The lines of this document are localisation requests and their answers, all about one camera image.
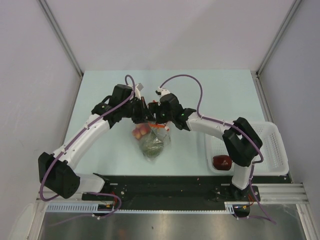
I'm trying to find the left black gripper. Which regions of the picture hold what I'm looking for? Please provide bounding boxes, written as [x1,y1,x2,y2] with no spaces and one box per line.
[121,96,156,125]

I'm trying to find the clear zip top bag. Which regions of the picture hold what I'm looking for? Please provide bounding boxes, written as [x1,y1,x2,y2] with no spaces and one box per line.
[131,121,171,162]

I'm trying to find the fake red apple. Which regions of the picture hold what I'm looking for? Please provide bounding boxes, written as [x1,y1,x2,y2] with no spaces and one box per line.
[212,155,233,171]

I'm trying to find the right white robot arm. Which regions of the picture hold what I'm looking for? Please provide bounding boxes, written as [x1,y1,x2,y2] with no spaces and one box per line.
[147,93,263,201]

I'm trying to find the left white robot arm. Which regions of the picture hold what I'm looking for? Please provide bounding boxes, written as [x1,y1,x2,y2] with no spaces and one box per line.
[38,83,151,202]

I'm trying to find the fake green melon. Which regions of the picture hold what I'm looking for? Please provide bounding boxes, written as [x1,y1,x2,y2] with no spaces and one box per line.
[138,133,165,160]

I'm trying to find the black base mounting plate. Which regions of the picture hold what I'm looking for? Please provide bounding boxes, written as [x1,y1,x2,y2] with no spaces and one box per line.
[81,174,293,211]

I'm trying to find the white perforated plastic basket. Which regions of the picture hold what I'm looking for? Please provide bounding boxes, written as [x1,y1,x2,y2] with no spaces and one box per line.
[204,121,289,176]

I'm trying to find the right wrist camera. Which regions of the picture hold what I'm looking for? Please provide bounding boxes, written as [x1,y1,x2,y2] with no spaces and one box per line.
[155,87,171,98]

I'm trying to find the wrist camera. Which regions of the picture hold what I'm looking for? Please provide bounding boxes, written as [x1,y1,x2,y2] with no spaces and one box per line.
[155,87,171,98]
[135,83,144,91]

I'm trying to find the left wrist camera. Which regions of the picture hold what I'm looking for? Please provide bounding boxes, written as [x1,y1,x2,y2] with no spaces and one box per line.
[135,83,144,91]

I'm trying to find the right aluminium frame post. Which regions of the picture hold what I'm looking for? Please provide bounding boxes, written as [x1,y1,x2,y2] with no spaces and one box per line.
[257,0,305,73]

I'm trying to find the aluminium frame post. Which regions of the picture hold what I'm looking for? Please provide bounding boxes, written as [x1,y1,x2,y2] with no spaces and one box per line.
[257,0,305,73]
[37,0,84,76]

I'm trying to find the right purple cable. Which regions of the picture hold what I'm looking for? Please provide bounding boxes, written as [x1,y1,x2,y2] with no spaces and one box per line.
[159,74,276,225]

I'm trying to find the purple cable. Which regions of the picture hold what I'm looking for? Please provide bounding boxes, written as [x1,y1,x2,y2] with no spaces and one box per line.
[159,74,276,225]
[39,74,137,227]

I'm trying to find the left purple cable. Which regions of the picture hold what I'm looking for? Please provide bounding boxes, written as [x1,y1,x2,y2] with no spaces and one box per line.
[39,74,137,227]

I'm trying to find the white slotted cable duct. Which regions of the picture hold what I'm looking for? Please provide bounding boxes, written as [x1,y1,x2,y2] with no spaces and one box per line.
[46,201,261,215]

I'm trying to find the left aluminium frame post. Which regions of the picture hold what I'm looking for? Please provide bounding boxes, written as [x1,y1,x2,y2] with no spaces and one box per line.
[37,0,84,76]

